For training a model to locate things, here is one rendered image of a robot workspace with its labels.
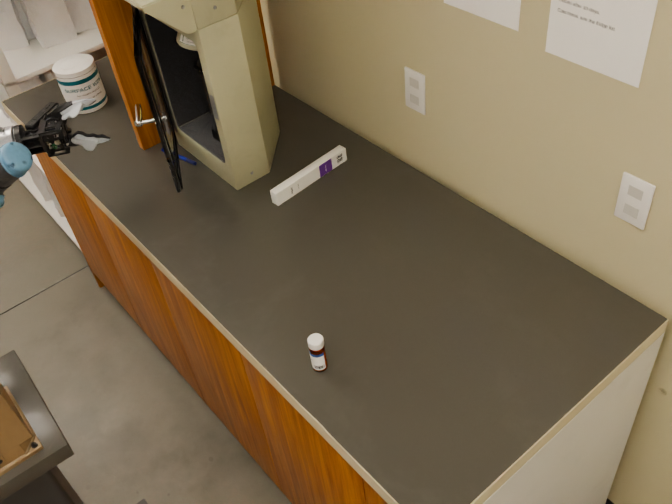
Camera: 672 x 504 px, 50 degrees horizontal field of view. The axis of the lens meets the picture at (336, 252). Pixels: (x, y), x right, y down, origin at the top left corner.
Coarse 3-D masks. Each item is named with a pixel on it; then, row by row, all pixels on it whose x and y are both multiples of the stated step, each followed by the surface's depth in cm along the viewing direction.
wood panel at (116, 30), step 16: (96, 0) 182; (112, 0) 185; (256, 0) 213; (96, 16) 185; (112, 16) 187; (128, 16) 190; (112, 32) 189; (128, 32) 192; (112, 48) 191; (128, 48) 194; (112, 64) 195; (128, 64) 197; (128, 80) 199; (272, 80) 232; (128, 96) 201; (144, 96) 205; (128, 112) 206; (144, 112) 207; (144, 128) 210; (144, 144) 213
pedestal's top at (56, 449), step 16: (0, 368) 158; (16, 368) 157; (16, 384) 154; (32, 384) 154; (16, 400) 151; (32, 400) 151; (32, 416) 148; (48, 416) 147; (48, 432) 144; (48, 448) 142; (64, 448) 142; (32, 464) 139; (48, 464) 142; (0, 480) 138; (16, 480) 138; (32, 480) 141; (0, 496) 138
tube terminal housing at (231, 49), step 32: (192, 0) 158; (224, 0) 163; (224, 32) 168; (256, 32) 185; (224, 64) 172; (256, 64) 185; (224, 96) 177; (256, 96) 185; (224, 128) 182; (256, 128) 189; (256, 160) 194
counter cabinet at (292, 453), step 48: (96, 240) 253; (144, 288) 227; (192, 336) 207; (192, 384) 249; (240, 384) 190; (624, 384) 152; (240, 432) 224; (288, 432) 175; (576, 432) 146; (624, 432) 176; (288, 480) 204; (336, 480) 163; (528, 480) 141; (576, 480) 168
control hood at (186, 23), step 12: (132, 0) 154; (144, 0) 153; (156, 0) 153; (168, 0) 154; (180, 0) 156; (156, 12) 154; (168, 12) 156; (180, 12) 158; (192, 12) 160; (168, 24) 158; (180, 24) 159; (192, 24) 161
